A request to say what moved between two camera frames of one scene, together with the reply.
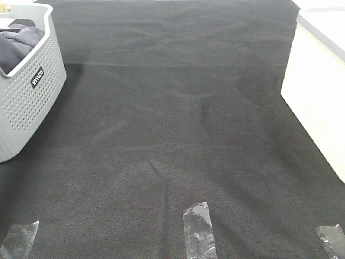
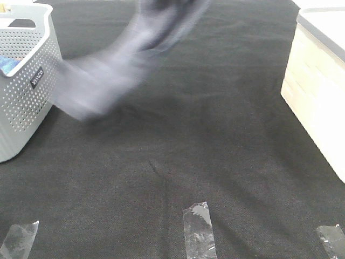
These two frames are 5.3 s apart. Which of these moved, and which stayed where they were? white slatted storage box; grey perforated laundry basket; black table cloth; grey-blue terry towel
Moved: grey-blue terry towel
Stayed: white slatted storage box; grey perforated laundry basket; black table cloth
